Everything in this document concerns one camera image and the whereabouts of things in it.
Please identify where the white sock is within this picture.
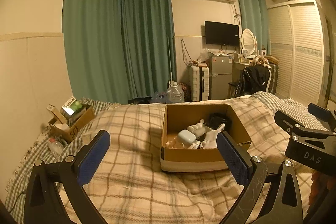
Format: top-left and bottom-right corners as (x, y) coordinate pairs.
(187, 119), (224, 149)

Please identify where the black round pouch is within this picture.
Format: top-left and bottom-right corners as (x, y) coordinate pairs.
(208, 113), (231, 131)

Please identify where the green curtain left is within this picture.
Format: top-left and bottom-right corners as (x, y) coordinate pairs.
(62, 0), (177, 104)

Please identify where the black wall television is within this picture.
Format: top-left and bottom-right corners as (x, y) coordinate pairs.
(205, 21), (240, 47)

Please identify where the open cardboard box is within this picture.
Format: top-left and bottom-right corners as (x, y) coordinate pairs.
(161, 100), (252, 173)

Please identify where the person's right hand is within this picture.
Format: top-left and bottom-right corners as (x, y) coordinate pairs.
(309, 170), (335, 205)

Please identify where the white louvered wardrobe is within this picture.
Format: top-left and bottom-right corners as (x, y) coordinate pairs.
(268, 0), (325, 106)

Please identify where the silver mini fridge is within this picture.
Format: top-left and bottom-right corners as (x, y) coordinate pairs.
(209, 56), (233, 100)

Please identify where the large water jug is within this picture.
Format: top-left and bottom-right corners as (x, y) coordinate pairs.
(167, 82), (185, 103)

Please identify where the green curtain right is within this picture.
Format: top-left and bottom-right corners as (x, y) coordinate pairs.
(238, 0), (270, 54)

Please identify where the small white earbuds case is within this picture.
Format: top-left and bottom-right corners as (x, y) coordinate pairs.
(177, 130), (196, 147)

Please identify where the green curtain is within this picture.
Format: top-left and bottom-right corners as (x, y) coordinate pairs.
(238, 0), (270, 54)
(62, 0), (177, 104)

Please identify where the chair with black jacket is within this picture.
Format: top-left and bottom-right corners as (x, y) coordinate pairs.
(229, 65), (272, 98)

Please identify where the beige plaid blanket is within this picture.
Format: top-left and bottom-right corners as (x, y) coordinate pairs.
(52, 93), (316, 224)

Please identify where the small cardboard clutter box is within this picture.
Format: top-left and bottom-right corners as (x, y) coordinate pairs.
(47, 96), (95, 143)

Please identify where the white oval vanity mirror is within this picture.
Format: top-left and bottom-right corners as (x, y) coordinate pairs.
(240, 28), (257, 56)

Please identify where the clear plastic bottle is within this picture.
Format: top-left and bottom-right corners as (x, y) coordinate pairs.
(48, 138), (64, 156)

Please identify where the white suitcase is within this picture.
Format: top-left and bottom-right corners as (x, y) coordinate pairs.
(189, 65), (210, 102)

